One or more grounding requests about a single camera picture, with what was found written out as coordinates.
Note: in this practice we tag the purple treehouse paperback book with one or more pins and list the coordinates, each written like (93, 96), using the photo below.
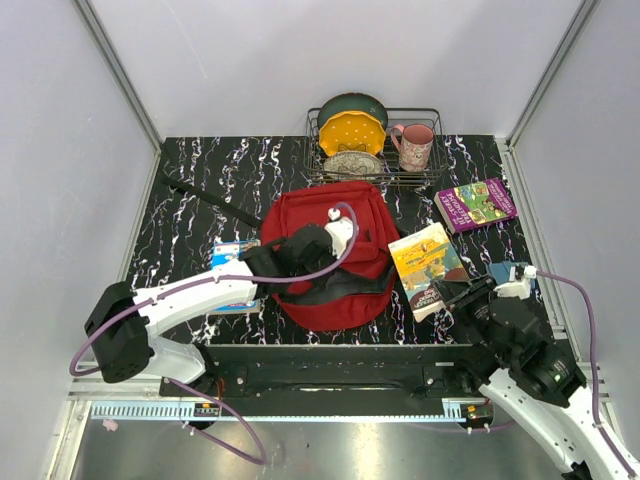
(471, 206)

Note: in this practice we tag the pink patterned mug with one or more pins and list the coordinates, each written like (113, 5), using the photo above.
(414, 144)

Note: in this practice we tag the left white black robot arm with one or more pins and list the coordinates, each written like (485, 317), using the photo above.
(126, 329)

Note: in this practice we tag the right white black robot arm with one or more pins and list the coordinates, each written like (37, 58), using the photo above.
(533, 379)

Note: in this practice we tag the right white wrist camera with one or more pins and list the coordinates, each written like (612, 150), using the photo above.
(519, 284)

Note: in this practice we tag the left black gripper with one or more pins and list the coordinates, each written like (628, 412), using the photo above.
(329, 255)

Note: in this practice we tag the grey patterned small plate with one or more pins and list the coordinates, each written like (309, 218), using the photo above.
(347, 165)

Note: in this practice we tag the blue comic paperback book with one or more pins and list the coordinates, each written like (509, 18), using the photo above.
(222, 253)

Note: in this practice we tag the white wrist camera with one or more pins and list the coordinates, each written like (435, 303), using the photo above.
(519, 284)
(341, 230)

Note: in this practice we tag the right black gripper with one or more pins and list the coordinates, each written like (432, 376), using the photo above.
(485, 285)

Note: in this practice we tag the yellow paperback book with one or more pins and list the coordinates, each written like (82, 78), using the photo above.
(421, 259)

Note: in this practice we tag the dark green plate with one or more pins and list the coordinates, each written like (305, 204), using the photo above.
(353, 101)

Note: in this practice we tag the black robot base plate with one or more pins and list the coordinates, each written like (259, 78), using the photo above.
(239, 371)

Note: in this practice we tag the aluminium frame rail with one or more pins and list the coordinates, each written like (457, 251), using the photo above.
(98, 32)

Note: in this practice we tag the blue card wallet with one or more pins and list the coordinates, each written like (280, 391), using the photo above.
(500, 272)

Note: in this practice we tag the red student backpack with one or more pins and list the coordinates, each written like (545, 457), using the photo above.
(361, 287)

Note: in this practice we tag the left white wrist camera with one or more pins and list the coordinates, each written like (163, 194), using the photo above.
(341, 230)

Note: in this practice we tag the yellow dotted plate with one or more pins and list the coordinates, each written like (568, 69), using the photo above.
(352, 131)

